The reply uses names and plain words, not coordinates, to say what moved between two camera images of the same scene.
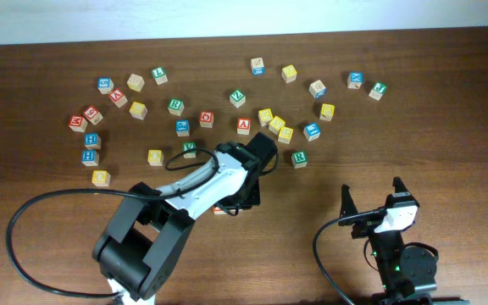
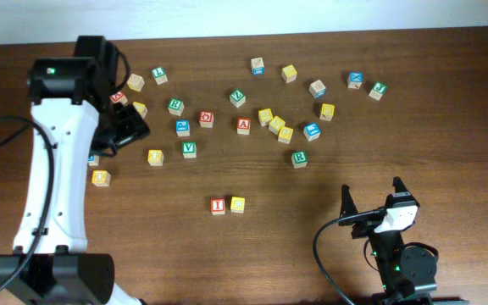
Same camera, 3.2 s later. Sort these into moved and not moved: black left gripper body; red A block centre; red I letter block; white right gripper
Moved: black left gripper body
Not moved: red I letter block; white right gripper; red A block centre
